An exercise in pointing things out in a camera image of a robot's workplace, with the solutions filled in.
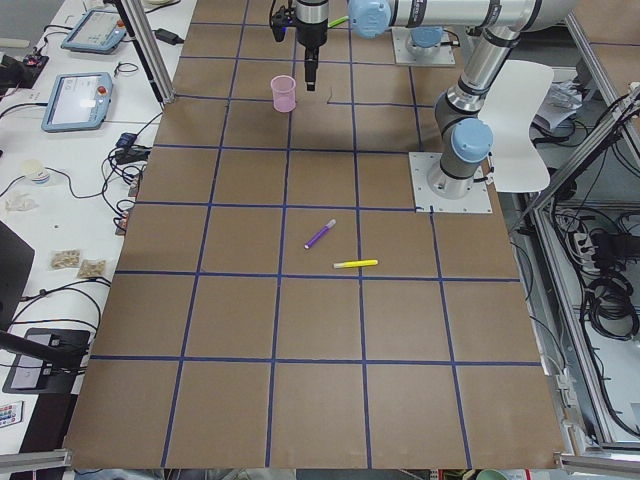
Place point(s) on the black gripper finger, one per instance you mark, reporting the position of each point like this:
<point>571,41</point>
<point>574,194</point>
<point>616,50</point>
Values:
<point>308,79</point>
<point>313,79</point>

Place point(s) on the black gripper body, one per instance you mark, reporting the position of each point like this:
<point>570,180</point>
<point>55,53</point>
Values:
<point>310,29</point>

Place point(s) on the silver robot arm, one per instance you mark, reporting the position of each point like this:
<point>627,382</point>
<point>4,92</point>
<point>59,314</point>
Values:
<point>423,39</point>
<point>500,22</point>

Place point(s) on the pink mesh cup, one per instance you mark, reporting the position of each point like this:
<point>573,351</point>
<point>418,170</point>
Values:
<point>283,93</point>

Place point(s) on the green pen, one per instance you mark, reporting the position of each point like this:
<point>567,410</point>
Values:
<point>337,22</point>

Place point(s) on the black power adapter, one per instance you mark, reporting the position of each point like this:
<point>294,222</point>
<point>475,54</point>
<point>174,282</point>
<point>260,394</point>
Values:
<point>168,37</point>

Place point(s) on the purple pen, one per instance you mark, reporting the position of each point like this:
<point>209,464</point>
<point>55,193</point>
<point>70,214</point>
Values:
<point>320,234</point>

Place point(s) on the yellow pen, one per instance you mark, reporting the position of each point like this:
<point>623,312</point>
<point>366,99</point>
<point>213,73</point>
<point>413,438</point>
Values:
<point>355,264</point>

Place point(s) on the white plastic chair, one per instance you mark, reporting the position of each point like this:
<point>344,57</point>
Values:
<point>509,109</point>

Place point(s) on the far blue teach pendant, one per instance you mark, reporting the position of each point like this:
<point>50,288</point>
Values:
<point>98,31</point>

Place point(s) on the blue teach pendant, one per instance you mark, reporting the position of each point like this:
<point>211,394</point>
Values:
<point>98,31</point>
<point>78,102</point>

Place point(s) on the near blue teach pendant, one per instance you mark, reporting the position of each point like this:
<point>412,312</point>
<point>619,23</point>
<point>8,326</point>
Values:
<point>78,102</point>

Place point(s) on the small bag of parts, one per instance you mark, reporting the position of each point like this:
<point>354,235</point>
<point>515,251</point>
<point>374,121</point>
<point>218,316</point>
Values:
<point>65,259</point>

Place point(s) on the white power strip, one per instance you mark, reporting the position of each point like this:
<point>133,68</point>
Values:
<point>583,249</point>

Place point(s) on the black monitor corner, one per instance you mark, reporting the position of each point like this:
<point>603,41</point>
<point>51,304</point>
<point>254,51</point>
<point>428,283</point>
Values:
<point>16,261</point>

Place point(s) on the remote control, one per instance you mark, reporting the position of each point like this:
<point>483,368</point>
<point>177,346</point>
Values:
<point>11,414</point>

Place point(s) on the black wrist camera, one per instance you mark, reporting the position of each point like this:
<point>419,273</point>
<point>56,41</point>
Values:
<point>280,21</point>

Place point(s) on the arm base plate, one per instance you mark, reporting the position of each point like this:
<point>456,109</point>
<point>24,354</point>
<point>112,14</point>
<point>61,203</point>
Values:
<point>440,57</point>
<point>435,192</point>

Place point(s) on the aluminium frame post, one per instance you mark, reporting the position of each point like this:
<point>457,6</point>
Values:
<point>140,32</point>

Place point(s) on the black camera stand base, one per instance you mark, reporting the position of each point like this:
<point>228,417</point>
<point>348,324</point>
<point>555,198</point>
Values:
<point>47,361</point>

